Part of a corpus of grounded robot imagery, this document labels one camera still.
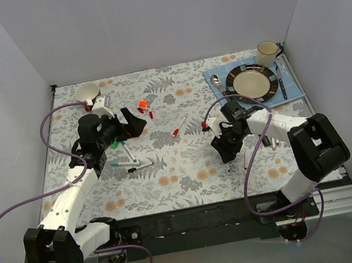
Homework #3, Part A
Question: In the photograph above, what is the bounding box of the green capped black highlighter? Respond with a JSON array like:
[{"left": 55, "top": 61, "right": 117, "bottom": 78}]
[{"left": 110, "top": 141, "right": 120, "bottom": 148}]

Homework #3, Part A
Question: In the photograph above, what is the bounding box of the orange highlighter cap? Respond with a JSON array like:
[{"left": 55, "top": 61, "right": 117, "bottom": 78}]
[{"left": 139, "top": 100, "right": 148, "bottom": 108}]

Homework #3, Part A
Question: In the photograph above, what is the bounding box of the orange capped black highlighter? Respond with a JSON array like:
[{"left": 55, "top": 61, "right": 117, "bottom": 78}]
[{"left": 263, "top": 137, "right": 271, "bottom": 146}]

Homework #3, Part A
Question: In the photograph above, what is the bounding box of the pink capped white pen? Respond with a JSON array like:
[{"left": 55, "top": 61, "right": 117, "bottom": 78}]
[{"left": 270, "top": 138, "right": 277, "bottom": 150}]

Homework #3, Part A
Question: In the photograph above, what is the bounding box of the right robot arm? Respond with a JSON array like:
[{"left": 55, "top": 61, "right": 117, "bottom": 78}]
[{"left": 201, "top": 95, "right": 351, "bottom": 219}]

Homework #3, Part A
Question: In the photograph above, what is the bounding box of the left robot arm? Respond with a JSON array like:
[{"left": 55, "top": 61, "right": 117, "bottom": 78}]
[{"left": 23, "top": 108, "right": 147, "bottom": 263}]

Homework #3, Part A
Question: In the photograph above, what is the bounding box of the black capped white pen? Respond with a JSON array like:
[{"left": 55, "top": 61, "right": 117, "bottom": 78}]
[{"left": 127, "top": 162, "right": 154, "bottom": 174}]

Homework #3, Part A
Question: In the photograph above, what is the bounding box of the red ceramic cup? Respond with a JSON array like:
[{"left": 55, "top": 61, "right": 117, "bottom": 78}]
[{"left": 74, "top": 82, "right": 101, "bottom": 112}]

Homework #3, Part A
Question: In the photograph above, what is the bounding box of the black rimmed beige plate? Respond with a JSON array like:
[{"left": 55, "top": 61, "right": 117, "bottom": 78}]
[{"left": 225, "top": 64, "right": 279, "bottom": 103}]

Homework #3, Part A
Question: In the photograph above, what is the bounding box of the cream enamel mug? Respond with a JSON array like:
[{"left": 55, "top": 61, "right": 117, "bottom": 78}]
[{"left": 255, "top": 41, "right": 284, "bottom": 68}]

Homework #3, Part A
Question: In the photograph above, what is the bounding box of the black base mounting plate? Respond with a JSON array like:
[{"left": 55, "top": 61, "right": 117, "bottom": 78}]
[{"left": 109, "top": 187, "right": 324, "bottom": 263}]

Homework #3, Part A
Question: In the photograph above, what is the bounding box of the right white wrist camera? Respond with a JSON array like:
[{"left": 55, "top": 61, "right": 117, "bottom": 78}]
[{"left": 201, "top": 117, "right": 223, "bottom": 138}]

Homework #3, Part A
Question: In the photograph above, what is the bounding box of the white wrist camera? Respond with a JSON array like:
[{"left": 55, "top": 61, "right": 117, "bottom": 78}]
[
  {"left": 85, "top": 95, "right": 114, "bottom": 118},
  {"left": 201, "top": 117, "right": 223, "bottom": 138}
]

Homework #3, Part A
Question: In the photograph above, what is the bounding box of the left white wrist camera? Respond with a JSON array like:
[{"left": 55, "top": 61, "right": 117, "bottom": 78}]
[{"left": 85, "top": 95, "right": 114, "bottom": 118}]

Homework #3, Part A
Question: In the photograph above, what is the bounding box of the steel spoon patterned handle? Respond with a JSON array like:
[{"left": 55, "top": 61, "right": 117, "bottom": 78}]
[{"left": 210, "top": 75, "right": 228, "bottom": 96}]

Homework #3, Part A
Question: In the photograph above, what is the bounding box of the steel knife patterned handle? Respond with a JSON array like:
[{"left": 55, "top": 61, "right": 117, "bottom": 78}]
[{"left": 274, "top": 62, "right": 288, "bottom": 100}]

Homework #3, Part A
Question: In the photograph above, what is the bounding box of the aluminium frame rail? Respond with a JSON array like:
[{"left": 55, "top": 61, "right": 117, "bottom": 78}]
[{"left": 322, "top": 184, "right": 352, "bottom": 216}]

